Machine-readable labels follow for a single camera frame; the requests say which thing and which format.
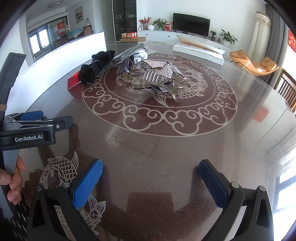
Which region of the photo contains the red gift pouch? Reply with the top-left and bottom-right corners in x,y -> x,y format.
67,71 -> 82,99

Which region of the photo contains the black velvet pouch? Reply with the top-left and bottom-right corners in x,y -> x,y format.
78,50 -> 115,84

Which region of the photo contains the rhinestone bow hair clip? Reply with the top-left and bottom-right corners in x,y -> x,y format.
135,59 -> 191,103

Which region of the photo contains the person's left hand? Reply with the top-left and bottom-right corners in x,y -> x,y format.
0,156 -> 26,205

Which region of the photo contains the large white cardboard box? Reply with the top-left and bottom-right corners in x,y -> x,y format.
6,32 -> 106,115

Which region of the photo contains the wooden dining chair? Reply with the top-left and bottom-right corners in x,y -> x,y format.
275,69 -> 296,114

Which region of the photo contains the phone case in plastic bag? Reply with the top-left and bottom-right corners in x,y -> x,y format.
100,42 -> 156,76

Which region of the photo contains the brown cardboard box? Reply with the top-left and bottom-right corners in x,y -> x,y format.
119,37 -> 146,43

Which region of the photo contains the white tv cabinet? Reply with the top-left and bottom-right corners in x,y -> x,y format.
137,30 -> 232,53

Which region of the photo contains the orange lounge chair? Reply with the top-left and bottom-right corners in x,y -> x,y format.
229,50 -> 279,76

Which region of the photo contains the black display cabinet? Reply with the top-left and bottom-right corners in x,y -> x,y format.
112,0 -> 137,41

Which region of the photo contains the red flower vase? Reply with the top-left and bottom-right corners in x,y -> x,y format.
139,16 -> 152,30

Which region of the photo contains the covered standing air conditioner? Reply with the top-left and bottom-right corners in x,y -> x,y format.
247,11 -> 272,62

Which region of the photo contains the green potted plant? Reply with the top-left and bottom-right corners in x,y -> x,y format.
219,29 -> 238,45

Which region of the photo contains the white flat box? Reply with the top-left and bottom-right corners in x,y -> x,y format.
173,39 -> 226,66

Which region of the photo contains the grey curtain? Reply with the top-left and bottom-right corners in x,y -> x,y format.
260,4 -> 288,87

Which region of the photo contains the black television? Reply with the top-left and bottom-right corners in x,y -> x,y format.
173,13 -> 210,36

